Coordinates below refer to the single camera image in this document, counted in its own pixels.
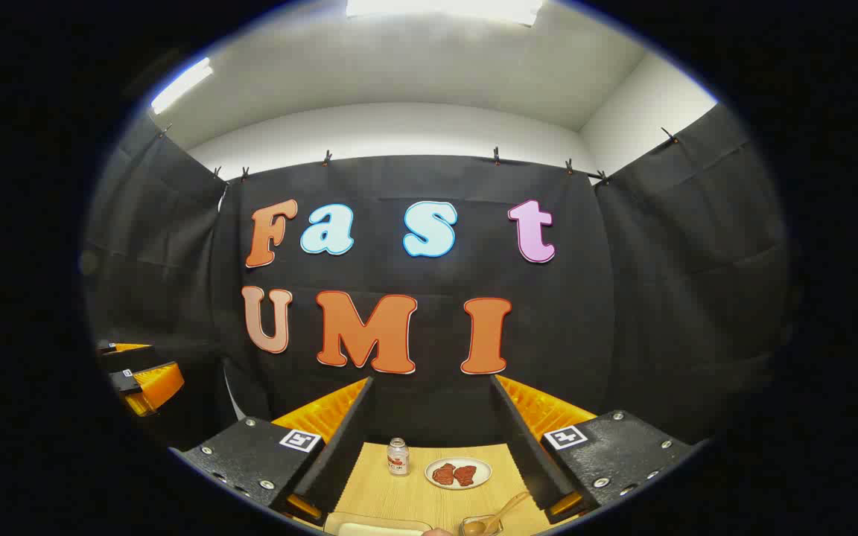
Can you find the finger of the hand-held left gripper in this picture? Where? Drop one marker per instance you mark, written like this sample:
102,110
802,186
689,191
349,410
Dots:
153,387
127,348

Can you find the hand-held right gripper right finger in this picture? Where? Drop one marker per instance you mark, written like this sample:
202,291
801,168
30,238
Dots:
526,454

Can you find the red meat slice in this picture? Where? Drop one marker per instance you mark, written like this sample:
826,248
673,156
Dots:
443,473
465,474

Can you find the black backdrop cloth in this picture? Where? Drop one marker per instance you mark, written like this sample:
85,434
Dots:
585,335

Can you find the white round plate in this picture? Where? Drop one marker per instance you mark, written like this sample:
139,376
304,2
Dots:
482,469

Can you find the long ceiling light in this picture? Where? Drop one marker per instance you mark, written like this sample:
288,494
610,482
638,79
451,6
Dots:
444,9
182,84

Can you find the row of black cloth clips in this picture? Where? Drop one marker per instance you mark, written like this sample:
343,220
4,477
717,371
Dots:
327,157

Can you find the clear drink bottle red label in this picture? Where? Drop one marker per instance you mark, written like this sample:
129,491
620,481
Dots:
398,460

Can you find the wooden spoon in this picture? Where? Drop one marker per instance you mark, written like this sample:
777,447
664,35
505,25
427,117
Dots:
507,506

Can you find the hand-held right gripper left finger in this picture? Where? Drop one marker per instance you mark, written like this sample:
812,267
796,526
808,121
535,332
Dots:
339,454

